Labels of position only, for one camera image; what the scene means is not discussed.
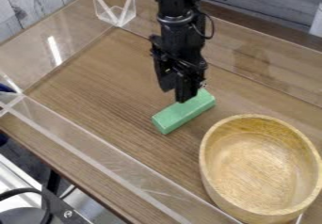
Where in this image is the black table leg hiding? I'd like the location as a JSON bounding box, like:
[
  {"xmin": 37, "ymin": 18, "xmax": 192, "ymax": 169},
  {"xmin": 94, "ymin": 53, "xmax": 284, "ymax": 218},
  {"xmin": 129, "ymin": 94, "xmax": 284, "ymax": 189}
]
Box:
[{"xmin": 46, "ymin": 170, "xmax": 61, "ymax": 195}]

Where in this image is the clear acrylic corner bracket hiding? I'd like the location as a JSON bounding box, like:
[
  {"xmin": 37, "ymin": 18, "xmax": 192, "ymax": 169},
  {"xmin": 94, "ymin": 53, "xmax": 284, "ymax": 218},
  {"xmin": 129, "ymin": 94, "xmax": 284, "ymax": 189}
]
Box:
[{"xmin": 93, "ymin": 0, "xmax": 136, "ymax": 27}]

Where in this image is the green rectangular block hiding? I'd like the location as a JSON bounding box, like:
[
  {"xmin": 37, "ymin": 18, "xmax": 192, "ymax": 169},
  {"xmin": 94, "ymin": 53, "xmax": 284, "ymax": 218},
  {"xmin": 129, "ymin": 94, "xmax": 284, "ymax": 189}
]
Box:
[{"xmin": 150, "ymin": 88, "xmax": 216, "ymax": 135}]

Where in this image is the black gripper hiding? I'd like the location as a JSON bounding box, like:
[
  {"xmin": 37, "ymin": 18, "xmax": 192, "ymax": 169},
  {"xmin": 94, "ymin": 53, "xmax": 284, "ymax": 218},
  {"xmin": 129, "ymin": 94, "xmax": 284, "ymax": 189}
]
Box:
[{"xmin": 149, "ymin": 19, "xmax": 206, "ymax": 104}]

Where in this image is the brown wooden bowl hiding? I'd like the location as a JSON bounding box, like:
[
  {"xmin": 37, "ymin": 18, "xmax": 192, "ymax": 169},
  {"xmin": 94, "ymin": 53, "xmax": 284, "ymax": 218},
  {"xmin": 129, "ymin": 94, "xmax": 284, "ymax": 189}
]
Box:
[{"xmin": 198, "ymin": 114, "xmax": 322, "ymax": 224}]

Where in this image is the black metal clamp plate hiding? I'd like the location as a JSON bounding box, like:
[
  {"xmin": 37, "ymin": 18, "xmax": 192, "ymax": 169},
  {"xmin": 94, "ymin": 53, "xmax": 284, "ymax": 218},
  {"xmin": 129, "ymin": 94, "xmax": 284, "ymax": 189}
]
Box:
[{"xmin": 42, "ymin": 190, "xmax": 93, "ymax": 224}]

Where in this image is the black cable loop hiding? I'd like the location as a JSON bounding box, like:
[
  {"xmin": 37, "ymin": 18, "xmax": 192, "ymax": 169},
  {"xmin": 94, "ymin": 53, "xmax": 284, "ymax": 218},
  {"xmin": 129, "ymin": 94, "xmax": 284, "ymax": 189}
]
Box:
[{"xmin": 0, "ymin": 187, "xmax": 53, "ymax": 224}]

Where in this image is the clear acrylic front wall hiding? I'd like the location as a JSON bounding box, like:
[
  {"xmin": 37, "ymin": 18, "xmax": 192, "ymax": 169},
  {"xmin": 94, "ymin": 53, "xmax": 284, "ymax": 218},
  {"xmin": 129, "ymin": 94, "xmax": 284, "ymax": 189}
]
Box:
[{"xmin": 0, "ymin": 81, "xmax": 241, "ymax": 224}]

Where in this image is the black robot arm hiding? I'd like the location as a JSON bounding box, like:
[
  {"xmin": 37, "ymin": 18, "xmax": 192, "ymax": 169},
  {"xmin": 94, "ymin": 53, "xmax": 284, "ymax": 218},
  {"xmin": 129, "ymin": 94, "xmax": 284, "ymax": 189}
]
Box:
[{"xmin": 149, "ymin": 0, "xmax": 206, "ymax": 103}]

